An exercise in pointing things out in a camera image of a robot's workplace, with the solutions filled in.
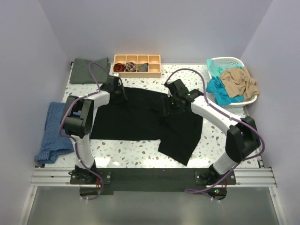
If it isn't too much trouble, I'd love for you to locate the black t-shirt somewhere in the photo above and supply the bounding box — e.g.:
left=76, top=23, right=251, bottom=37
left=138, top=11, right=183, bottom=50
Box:
left=90, top=87, right=203, bottom=165

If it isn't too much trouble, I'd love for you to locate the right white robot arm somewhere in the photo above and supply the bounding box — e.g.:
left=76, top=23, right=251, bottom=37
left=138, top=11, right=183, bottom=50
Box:
left=163, top=79, right=261, bottom=184

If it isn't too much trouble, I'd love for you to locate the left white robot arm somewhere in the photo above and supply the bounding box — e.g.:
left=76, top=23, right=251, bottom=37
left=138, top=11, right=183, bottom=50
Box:
left=59, top=75, right=127, bottom=184

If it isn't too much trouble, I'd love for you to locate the red black small item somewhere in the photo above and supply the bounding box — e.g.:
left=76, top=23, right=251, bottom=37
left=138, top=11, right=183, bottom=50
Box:
left=113, top=63, right=125, bottom=72

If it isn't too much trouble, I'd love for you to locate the wooden compartment tray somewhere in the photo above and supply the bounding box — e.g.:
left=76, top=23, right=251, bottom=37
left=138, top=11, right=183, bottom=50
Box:
left=112, top=54, right=161, bottom=78

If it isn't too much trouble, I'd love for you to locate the brown patterned small item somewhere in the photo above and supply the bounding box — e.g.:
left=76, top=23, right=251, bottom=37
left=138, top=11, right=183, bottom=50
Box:
left=125, top=61, right=136, bottom=72

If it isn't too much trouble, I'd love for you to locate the dark grey small item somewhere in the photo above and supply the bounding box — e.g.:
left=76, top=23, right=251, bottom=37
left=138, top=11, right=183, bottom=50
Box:
left=137, top=63, right=149, bottom=72

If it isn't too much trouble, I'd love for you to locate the folded grey-green t-shirt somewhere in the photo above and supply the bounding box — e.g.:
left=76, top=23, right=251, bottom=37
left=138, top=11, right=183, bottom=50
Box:
left=69, top=58, right=111, bottom=84

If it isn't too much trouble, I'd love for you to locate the teal t-shirt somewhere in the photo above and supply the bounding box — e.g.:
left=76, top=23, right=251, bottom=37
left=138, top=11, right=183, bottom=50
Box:
left=206, top=57, right=244, bottom=107

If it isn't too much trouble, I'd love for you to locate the white laundry basket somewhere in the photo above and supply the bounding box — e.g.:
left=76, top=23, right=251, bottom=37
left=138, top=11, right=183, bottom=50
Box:
left=206, top=57, right=260, bottom=108

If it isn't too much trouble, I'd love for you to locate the tan t-shirt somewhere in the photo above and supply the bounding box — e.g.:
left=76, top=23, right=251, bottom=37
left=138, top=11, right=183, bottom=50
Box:
left=220, top=67, right=260, bottom=99

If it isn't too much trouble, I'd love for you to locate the folded blue t-shirt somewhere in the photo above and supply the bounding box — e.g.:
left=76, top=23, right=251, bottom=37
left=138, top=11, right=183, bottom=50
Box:
left=35, top=102, right=74, bottom=164

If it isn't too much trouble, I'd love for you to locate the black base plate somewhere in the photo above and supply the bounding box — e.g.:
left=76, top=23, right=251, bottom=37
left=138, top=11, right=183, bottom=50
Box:
left=69, top=167, right=237, bottom=200

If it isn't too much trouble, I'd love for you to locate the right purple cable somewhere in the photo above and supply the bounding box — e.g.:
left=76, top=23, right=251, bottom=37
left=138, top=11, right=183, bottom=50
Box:
left=164, top=68, right=267, bottom=202

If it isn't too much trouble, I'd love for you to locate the aluminium rail frame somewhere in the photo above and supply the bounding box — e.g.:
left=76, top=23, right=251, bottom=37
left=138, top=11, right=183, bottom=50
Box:
left=18, top=112, right=288, bottom=225

